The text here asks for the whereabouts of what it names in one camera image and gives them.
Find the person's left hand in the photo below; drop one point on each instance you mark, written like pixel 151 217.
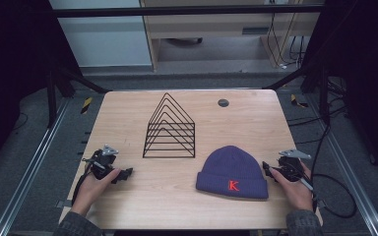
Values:
pixel 93 188

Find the grey round table grommet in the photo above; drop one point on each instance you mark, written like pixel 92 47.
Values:
pixel 223 103

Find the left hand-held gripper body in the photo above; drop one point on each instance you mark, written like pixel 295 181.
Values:
pixel 102 161

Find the white cabinet panel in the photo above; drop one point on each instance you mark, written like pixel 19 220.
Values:
pixel 101 32

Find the aluminium floor rail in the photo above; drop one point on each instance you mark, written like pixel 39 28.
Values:
pixel 29 167
pixel 347 167

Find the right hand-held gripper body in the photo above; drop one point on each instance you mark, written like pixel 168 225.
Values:
pixel 292 165

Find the person's right hand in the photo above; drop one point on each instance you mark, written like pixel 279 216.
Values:
pixel 293 191

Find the black metal frame bar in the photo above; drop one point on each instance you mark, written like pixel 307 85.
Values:
pixel 183 11

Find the purple knit beanie hat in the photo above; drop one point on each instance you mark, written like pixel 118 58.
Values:
pixel 232 173

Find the yellow black hazard tape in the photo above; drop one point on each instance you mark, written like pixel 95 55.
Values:
pixel 298 101
pixel 86 105

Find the black frame leg strut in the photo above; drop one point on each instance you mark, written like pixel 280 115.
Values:
pixel 308 82
pixel 65 85

